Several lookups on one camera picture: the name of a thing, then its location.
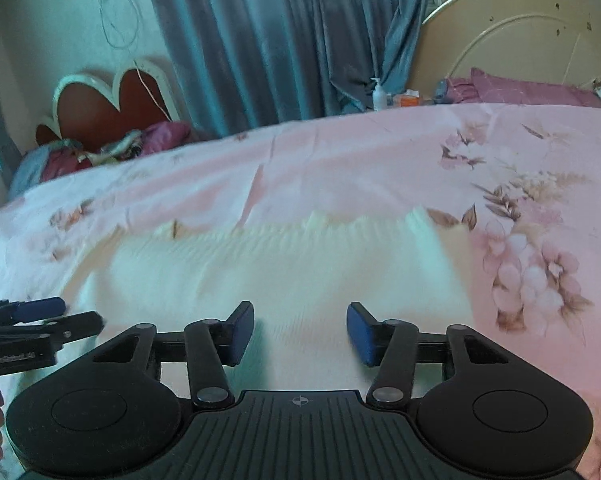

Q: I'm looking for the white knit sweater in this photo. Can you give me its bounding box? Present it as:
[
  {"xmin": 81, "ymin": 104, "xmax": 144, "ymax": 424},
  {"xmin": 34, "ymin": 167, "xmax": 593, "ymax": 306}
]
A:
[{"xmin": 80, "ymin": 207, "xmax": 477, "ymax": 397}]

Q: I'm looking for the white pump bottle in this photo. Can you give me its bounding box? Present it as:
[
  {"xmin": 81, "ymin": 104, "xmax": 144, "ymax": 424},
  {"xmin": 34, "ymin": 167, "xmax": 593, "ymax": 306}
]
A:
[{"xmin": 371, "ymin": 77, "xmax": 388, "ymax": 111}]

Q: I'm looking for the blue curtain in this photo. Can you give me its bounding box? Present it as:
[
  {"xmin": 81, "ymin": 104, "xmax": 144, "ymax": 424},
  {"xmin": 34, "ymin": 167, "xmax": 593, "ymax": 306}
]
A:
[{"xmin": 140, "ymin": 0, "xmax": 437, "ymax": 135}]

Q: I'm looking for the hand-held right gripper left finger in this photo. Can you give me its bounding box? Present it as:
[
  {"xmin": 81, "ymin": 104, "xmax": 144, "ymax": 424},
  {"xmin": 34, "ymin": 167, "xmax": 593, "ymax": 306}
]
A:
[{"xmin": 93, "ymin": 301, "xmax": 255, "ymax": 408}]

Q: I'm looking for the pink floral bedsheet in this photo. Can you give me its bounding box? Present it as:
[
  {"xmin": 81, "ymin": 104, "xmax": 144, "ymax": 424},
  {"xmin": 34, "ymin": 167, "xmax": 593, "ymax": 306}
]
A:
[{"xmin": 0, "ymin": 102, "xmax": 601, "ymax": 480}]

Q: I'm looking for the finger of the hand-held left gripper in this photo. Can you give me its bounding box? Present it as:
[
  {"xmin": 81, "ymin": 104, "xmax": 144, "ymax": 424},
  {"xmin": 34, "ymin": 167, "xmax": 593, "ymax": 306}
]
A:
[
  {"xmin": 0, "ymin": 296, "xmax": 67, "ymax": 327},
  {"xmin": 0, "ymin": 311, "xmax": 104, "ymax": 348}
]

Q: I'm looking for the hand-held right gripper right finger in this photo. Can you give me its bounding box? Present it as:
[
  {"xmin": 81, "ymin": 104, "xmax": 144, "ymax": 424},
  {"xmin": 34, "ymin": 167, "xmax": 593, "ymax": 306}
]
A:
[{"xmin": 347, "ymin": 301, "xmax": 511, "ymax": 407}]

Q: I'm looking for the red heart-shaped headboard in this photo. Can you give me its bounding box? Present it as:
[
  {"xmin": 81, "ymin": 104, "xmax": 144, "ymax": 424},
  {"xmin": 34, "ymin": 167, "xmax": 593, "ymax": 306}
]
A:
[{"xmin": 34, "ymin": 57, "xmax": 187, "ymax": 155}]

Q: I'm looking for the pink pillow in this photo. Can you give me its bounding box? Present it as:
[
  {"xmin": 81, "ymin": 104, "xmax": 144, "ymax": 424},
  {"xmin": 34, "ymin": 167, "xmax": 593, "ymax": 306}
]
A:
[{"xmin": 445, "ymin": 67, "xmax": 601, "ymax": 109}]

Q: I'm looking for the purple blanket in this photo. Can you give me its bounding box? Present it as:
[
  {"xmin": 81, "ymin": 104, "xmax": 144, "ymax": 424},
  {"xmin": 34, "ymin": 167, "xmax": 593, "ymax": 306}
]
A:
[{"xmin": 141, "ymin": 121, "xmax": 194, "ymax": 150}]

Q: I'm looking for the cream round headboard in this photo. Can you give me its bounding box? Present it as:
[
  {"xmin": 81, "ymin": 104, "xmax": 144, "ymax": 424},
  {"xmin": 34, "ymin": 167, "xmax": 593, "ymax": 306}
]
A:
[{"xmin": 408, "ymin": 0, "xmax": 601, "ymax": 107}]

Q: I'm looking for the white cable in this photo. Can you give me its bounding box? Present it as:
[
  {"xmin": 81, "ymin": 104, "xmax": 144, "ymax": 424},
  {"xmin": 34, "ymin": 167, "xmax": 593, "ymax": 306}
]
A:
[{"xmin": 98, "ymin": 0, "xmax": 174, "ymax": 124}]

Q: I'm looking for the pile of colourful clothes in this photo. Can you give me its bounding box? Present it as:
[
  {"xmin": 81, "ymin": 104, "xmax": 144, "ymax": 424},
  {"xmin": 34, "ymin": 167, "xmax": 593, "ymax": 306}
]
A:
[{"xmin": 9, "ymin": 142, "xmax": 81, "ymax": 197}]

